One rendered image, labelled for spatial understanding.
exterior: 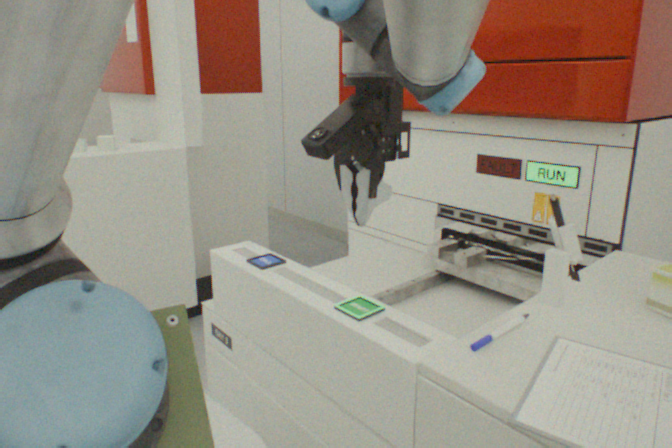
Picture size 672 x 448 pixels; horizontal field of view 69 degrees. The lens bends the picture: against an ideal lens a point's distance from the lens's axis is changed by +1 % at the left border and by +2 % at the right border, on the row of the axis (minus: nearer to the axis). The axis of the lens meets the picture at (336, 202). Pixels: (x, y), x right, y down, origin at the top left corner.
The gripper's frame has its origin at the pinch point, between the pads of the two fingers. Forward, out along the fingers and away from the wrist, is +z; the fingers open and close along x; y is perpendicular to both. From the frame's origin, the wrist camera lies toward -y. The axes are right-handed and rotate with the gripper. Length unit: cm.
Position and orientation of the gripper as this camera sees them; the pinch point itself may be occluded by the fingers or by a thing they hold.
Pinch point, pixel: (356, 218)
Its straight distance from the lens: 70.5
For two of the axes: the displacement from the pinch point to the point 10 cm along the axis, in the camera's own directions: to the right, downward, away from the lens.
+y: 7.5, -1.6, 6.4
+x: -6.6, -1.9, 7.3
